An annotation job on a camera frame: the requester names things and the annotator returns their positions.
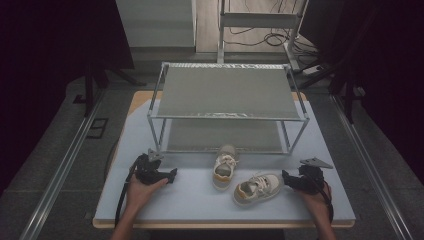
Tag metal floor rail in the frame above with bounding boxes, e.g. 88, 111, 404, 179
329, 94, 415, 240
18, 89, 108, 240

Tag white panel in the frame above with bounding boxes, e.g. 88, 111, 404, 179
114, 0, 198, 50

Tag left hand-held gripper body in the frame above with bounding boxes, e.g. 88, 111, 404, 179
134, 148, 172, 186

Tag white power strip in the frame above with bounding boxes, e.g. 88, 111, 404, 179
300, 64, 324, 76

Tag black floor cables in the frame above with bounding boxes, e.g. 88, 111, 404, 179
222, 0, 323, 64

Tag light blue table mat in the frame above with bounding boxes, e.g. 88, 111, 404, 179
94, 98, 356, 225

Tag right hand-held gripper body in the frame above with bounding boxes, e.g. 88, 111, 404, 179
290, 157, 335, 196

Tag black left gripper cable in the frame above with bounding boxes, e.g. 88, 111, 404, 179
114, 154, 148, 228

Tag grey two-tier shoe rack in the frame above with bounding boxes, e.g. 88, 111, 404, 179
146, 61, 311, 156

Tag person's right hand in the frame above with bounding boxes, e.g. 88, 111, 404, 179
294, 181, 333, 222

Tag black tripod stand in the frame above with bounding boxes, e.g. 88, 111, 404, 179
72, 61, 148, 118
295, 46, 369, 125

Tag white and tan child's shoe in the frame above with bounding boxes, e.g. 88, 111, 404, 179
212, 143, 240, 192
232, 172, 285, 207

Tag dark curtain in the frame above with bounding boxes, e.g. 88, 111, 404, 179
0, 0, 135, 196
299, 0, 424, 186

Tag white metal frame stand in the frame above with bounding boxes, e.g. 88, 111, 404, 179
216, 0, 310, 73

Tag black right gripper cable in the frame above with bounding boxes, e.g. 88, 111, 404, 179
308, 173, 335, 224

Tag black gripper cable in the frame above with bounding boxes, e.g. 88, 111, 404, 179
308, 173, 335, 224
114, 154, 148, 228

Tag person's left hand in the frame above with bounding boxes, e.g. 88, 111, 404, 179
125, 174, 170, 215

